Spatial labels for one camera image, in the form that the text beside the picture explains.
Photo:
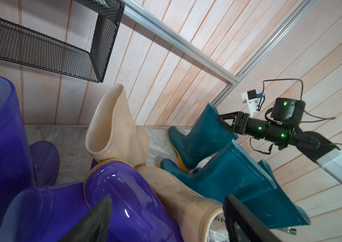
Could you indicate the purple boot lying centre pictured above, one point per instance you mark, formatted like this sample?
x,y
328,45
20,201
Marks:
x,y
137,213

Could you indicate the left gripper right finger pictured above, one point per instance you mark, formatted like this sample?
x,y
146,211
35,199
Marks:
x,y
242,225

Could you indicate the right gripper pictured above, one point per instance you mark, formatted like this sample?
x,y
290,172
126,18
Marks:
x,y
242,124

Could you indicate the teal boot standing back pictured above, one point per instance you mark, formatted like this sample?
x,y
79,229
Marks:
x,y
207,137

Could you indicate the beige boot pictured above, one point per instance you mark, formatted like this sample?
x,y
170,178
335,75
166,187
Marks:
x,y
112,133
199,219

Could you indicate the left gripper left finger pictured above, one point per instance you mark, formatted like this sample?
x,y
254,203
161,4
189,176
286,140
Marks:
x,y
94,226

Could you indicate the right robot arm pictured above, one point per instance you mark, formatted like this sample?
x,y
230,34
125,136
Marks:
x,y
281,127

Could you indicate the aluminium frame rail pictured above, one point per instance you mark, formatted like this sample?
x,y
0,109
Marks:
x,y
141,16

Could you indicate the purple boot far left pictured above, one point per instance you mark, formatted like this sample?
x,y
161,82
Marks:
x,y
22,165

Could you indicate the black mesh basket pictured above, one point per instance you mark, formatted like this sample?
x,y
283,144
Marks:
x,y
25,46

